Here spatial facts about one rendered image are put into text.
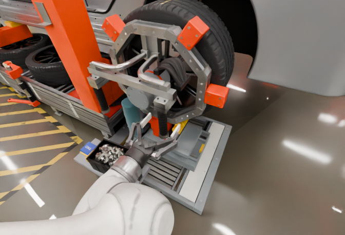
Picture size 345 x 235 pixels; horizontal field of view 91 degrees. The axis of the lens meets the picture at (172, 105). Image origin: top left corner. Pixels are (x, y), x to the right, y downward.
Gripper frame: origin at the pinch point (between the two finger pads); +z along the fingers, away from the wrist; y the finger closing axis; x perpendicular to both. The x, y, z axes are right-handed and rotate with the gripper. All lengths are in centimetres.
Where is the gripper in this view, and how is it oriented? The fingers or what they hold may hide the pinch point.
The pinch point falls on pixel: (163, 121)
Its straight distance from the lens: 69.4
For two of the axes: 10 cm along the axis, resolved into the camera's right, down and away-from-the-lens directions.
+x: -0.2, -7.4, -6.7
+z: 4.7, -6.0, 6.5
